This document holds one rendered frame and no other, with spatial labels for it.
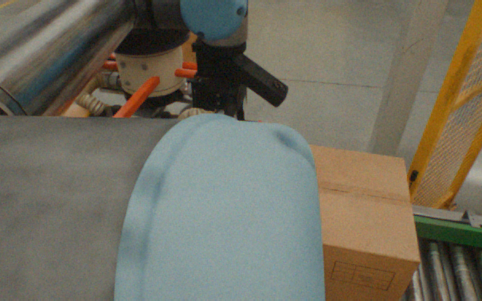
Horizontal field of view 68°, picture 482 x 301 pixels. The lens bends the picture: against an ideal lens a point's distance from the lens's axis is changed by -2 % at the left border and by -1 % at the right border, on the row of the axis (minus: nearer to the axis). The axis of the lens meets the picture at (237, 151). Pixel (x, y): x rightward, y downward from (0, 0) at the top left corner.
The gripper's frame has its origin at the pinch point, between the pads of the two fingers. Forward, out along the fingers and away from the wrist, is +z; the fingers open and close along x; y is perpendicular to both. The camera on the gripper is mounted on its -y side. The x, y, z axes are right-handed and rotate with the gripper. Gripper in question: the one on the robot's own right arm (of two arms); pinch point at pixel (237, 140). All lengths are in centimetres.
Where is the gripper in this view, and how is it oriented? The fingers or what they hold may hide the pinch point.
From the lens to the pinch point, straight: 71.2
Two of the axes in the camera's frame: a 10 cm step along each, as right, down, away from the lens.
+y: -9.7, -1.5, 1.9
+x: -2.4, 6.1, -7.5
